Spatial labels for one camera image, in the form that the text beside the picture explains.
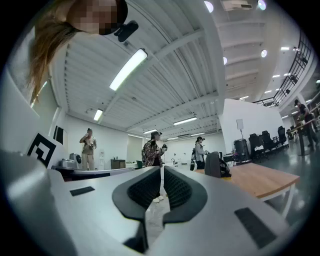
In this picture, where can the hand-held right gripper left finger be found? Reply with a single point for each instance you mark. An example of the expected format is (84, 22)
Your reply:
(100, 212)

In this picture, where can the person's face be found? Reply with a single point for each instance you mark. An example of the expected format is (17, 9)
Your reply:
(92, 15)

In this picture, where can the wooden table top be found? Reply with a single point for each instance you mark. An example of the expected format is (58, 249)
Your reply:
(257, 180)

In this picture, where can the person's grey top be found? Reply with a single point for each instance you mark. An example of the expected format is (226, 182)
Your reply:
(17, 120)

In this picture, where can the black wall panel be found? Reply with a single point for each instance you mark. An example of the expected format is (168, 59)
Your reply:
(59, 135)

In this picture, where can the wooden high table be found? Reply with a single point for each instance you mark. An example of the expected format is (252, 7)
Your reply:
(303, 125)

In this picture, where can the white panel on stand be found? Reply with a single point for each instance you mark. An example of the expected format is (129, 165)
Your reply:
(239, 123)

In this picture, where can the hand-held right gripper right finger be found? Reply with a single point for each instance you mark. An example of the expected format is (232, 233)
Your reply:
(220, 212)

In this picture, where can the black head-mounted camera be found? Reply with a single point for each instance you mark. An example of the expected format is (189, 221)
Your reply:
(127, 30)

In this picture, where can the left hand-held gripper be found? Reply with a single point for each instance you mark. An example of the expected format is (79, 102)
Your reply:
(41, 150)

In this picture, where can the long ceiling tube light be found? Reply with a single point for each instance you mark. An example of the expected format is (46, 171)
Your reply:
(98, 114)
(197, 134)
(185, 120)
(128, 68)
(150, 131)

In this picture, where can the black round bin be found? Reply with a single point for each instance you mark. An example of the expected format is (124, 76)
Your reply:
(241, 150)

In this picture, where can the round ceiling light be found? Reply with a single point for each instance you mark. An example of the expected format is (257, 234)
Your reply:
(208, 6)
(225, 60)
(264, 53)
(262, 4)

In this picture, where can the brown wooden cabinet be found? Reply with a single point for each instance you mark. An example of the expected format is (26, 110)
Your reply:
(118, 164)

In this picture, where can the black office chair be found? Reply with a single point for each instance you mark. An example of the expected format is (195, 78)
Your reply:
(267, 140)
(256, 145)
(282, 135)

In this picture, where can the black mezzanine railing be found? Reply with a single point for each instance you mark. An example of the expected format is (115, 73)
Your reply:
(295, 67)

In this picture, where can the grey backpack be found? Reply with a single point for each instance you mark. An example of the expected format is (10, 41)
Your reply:
(213, 163)

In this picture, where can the white sink counter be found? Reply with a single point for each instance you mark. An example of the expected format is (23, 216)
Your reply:
(175, 165)

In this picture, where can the group of small ceiling panel lights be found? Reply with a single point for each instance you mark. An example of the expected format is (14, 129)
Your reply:
(285, 48)

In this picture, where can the white ceiling air conditioner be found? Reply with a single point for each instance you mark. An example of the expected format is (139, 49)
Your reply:
(236, 5)

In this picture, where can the person's black cap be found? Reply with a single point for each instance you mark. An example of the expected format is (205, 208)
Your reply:
(123, 12)

